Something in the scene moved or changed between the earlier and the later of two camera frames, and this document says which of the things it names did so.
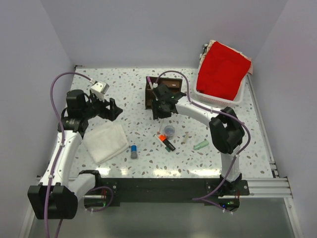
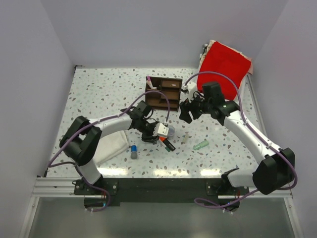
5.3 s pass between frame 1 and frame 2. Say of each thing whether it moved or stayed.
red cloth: stayed
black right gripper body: moved
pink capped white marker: stayed
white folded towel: stayed
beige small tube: stayed
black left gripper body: moved
